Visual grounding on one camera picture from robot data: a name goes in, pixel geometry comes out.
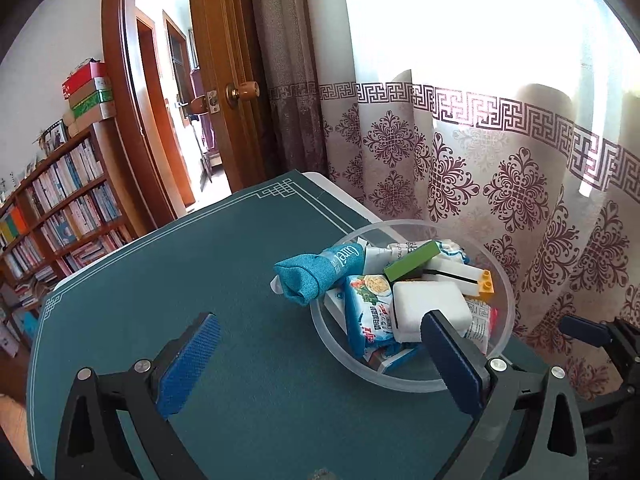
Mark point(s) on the green block with blue dots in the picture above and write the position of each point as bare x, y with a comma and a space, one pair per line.
410, 260

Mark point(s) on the wooden door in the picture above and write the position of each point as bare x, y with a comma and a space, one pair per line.
225, 35

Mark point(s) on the clear plastic bowl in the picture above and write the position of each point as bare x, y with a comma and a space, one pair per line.
400, 382

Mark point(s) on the wooden door knob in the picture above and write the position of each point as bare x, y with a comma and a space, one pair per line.
243, 92
197, 105

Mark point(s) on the red box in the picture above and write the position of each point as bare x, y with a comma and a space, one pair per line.
84, 79

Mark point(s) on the picture frame with dark photo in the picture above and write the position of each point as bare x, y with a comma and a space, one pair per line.
54, 136

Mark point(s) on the cream box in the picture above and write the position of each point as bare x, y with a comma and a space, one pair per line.
92, 117

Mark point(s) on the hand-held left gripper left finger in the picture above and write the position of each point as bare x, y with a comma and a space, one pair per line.
187, 365

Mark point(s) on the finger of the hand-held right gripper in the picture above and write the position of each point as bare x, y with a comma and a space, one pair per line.
582, 329

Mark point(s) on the teal cloth with white ribbon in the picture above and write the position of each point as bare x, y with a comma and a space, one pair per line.
310, 275

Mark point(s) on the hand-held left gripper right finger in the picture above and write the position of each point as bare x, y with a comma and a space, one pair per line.
452, 360

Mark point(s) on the orange binder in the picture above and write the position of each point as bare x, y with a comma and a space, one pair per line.
19, 220

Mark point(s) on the low wooden bookcase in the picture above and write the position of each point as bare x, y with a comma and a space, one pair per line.
5, 260

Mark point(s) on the brown box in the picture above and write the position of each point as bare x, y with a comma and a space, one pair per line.
90, 91

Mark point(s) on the wooden door frame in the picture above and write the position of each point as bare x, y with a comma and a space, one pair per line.
117, 60

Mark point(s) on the white sponge block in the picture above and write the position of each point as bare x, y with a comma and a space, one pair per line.
430, 307
452, 266

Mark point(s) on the tall wooden bookcase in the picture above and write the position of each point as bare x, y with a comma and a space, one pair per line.
107, 160

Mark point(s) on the white pouch with blue print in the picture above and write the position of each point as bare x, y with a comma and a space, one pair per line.
452, 251

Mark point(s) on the blue and white small box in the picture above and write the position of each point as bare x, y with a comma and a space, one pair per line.
336, 310

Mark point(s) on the yellow and orange toy block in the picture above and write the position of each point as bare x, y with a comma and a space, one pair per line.
486, 284

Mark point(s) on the white patterned curtain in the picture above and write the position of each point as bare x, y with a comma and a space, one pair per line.
450, 185

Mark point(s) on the brown curtain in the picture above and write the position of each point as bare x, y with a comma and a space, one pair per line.
290, 60

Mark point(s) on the white red-edged snack packet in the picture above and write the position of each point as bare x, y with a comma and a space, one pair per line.
480, 321

